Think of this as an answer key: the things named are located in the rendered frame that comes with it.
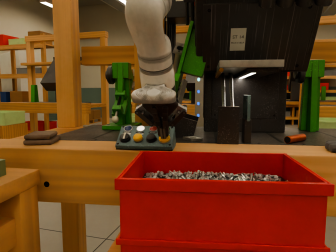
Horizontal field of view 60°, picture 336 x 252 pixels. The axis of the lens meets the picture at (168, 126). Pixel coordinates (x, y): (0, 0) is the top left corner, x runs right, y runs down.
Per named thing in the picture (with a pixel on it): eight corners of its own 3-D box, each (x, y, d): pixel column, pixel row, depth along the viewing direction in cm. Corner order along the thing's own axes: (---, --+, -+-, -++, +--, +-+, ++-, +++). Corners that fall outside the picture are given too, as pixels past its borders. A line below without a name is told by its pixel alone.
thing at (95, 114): (84, 125, 942) (84, 111, 937) (62, 124, 961) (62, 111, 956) (101, 121, 1058) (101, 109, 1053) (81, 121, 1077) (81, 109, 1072)
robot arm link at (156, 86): (131, 104, 59) (126, 78, 55) (140, 75, 68) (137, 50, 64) (175, 104, 58) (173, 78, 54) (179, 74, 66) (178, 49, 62)
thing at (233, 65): (284, 71, 73) (284, 59, 72) (218, 72, 75) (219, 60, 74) (257, 79, 111) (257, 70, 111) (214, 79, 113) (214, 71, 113)
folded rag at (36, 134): (34, 139, 92) (34, 130, 91) (61, 139, 92) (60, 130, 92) (22, 145, 82) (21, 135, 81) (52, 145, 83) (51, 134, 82)
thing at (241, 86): (285, 132, 107) (289, 38, 104) (202, 131, 111) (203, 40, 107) (273, 127, 125) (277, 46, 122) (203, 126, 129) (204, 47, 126)
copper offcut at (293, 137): (290, 144, 84) (291, 136, 84) (283, 143, 86) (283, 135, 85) (306, 141, 89) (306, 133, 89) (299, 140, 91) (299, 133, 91)
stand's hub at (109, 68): (111, 84, 118) (110, 65, 117) (103, 84, 118) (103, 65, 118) (116, 84, 125) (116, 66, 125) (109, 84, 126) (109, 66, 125)
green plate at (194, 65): (197, 92, 94) (216, 26, 90) (172, 85, 94) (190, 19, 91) (198, 92, 105) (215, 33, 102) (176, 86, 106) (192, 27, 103)
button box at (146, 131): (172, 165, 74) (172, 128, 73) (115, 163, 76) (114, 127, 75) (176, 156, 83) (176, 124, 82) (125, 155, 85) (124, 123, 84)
